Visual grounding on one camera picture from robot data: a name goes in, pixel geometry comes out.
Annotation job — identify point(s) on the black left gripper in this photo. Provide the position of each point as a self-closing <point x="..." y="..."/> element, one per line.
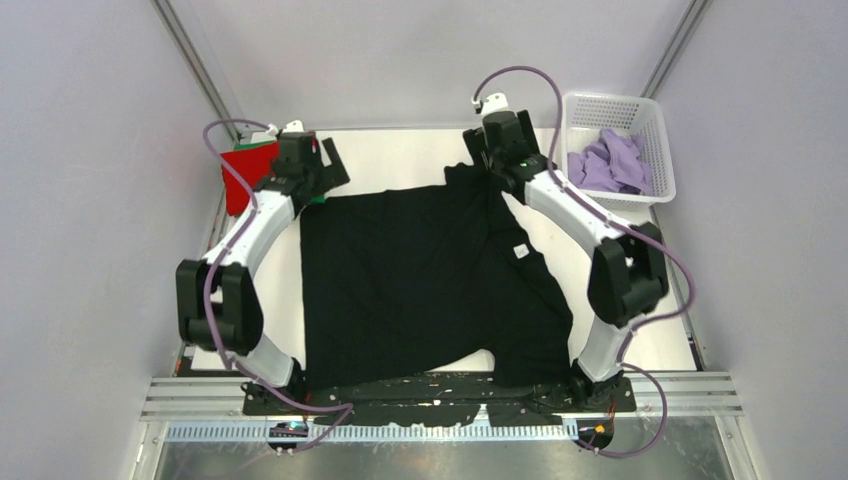
<point x="334" y="175"/>

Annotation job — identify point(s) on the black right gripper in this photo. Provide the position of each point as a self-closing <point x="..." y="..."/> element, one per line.
<point x="476" y="143"/>

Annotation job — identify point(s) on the black t shirt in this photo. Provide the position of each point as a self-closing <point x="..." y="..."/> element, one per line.
<point x="405" y="281"/>

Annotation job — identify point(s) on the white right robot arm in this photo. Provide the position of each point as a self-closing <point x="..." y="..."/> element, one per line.
<point x="628" y="276"/>

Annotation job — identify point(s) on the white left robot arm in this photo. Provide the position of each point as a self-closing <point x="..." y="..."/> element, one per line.
<point x="218" y="308"/>

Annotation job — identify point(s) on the red folded t shirt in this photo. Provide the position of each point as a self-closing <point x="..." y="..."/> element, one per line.
<point x="252" y="162"/>

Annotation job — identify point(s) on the purple crumpled t shirt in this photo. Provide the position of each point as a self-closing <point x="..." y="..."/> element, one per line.
<point x="612" y="163"/>

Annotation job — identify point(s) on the white plastic basket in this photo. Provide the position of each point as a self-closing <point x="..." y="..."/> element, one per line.
<point x="585" y="114"/>

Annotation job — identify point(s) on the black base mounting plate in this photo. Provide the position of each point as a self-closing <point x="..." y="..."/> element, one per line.
<point x="436" y="399"/>

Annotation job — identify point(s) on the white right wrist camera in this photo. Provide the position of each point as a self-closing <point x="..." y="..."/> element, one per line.
<point x="492" y="103"/>

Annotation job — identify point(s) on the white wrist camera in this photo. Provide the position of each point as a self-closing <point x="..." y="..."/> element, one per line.
<point x="492" y="103"/>
<point x="294" y="126"/>

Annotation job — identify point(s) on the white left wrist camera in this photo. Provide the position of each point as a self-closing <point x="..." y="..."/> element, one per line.
<point x="294" y="126"/>

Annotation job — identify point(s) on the right aluminium corner post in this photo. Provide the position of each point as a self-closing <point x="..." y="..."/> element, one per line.
<point x="673" y="52"/>

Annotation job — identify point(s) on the aluminium corner post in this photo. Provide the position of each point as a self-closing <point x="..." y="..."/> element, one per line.
<point x="181" y="22"/>
<point x="673" y="52"/>

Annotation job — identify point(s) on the left aluminium corner post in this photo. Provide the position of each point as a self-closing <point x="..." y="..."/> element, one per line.
<point x="181" y="22"/>

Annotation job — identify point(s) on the white slotted cable duct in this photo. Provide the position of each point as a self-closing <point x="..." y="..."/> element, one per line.
<point x="277" y="433"/>

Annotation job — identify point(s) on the aluminium frame rail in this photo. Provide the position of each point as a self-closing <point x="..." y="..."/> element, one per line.
<point x="684" y="393"/>

